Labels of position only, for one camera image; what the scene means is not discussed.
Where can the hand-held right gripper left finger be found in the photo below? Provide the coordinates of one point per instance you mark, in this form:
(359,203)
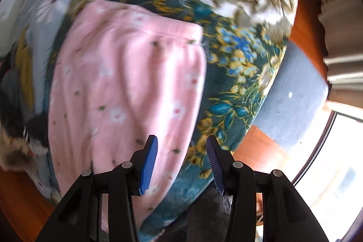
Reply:
(149,165)

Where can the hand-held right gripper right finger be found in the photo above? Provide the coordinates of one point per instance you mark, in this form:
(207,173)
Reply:
(214,165)

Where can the pink floral fleece garment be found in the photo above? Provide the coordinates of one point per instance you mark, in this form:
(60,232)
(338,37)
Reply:
(127,74)

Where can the dark grey trouser leg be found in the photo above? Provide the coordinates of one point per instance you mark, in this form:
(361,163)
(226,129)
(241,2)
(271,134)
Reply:
(204,216)

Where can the teal floral blanket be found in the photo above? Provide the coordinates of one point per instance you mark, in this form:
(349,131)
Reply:
(227,74)

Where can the grey blue floor mat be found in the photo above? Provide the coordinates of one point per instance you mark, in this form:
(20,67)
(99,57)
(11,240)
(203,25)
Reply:
(292,100)

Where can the black garment with white stripes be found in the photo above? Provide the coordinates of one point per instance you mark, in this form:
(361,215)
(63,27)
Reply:
(37,131)

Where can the window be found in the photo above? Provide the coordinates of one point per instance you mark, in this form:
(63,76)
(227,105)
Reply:
(337,162)

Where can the beige printed sweatshirt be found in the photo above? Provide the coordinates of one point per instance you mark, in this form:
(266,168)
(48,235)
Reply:
(17,154)

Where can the dark grey garment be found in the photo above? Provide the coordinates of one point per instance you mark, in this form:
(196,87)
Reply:
(14,100)

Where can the mustard green garment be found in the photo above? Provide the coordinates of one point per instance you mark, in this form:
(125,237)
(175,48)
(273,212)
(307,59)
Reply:
(24,69)

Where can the light blue floral quilt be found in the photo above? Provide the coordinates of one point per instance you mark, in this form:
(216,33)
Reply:
(42,32)

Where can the beige curtain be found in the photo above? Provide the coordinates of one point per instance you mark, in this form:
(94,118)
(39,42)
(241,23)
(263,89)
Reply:
(343,40)

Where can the orange wooden bed frame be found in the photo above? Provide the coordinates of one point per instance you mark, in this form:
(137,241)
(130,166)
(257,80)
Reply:
(303,20)

